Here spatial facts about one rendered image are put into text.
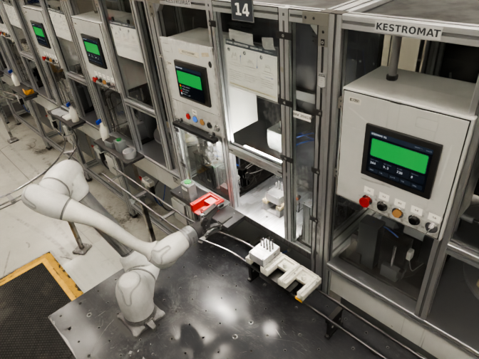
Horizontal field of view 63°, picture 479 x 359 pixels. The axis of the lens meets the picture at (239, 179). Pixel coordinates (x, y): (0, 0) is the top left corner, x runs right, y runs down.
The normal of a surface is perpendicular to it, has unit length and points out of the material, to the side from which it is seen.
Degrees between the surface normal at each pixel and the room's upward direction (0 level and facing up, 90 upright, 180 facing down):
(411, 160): 90
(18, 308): 0
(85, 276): 0
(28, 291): 0
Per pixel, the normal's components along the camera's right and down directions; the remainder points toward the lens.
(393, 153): -0.72, 0.44
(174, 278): -0.08, -0.82
